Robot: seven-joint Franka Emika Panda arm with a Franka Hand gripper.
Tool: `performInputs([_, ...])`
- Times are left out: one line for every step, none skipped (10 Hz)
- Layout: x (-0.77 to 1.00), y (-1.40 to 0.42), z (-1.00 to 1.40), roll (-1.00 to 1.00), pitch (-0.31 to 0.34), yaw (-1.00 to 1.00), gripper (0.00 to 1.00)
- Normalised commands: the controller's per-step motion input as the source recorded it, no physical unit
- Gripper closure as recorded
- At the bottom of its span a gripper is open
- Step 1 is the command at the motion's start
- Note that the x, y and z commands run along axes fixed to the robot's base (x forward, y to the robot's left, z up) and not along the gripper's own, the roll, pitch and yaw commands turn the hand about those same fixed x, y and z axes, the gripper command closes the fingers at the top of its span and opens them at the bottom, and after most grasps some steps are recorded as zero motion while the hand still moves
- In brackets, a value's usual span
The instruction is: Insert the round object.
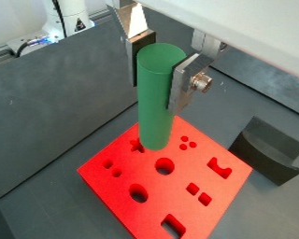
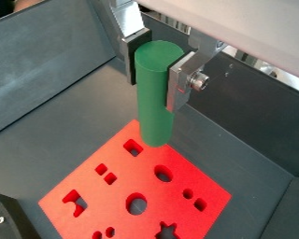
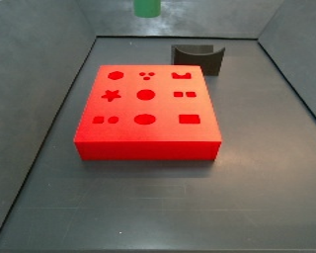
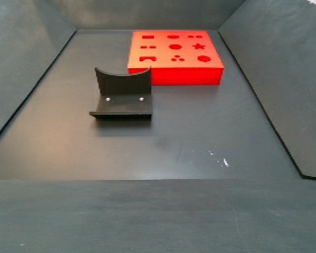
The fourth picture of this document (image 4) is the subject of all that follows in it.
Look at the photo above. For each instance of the red shape sorter box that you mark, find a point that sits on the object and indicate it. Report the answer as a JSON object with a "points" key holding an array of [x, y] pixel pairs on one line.
{"points": [[180, 56]]}

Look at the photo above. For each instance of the black curved holder stand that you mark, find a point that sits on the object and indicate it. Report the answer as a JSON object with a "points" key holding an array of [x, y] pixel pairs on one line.
{"points": [[125, 95]]}

